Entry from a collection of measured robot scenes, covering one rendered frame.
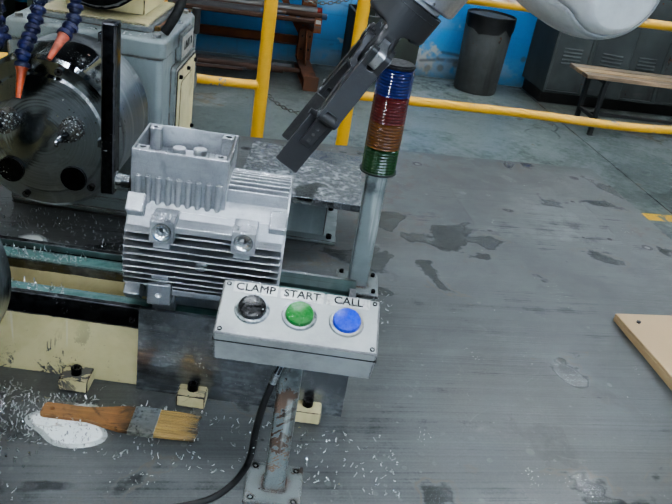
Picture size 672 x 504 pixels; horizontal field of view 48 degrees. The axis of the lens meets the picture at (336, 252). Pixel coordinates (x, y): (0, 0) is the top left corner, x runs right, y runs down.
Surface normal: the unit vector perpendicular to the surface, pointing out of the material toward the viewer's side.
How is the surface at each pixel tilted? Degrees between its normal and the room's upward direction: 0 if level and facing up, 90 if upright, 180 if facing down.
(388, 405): 0
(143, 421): 0
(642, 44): 90
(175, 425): 2
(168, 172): 90
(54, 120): 90
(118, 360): 90
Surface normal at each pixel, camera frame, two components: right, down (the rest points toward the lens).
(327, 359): -0.08, 0.76
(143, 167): 0.00, 0.47
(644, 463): 0.15, -0.88
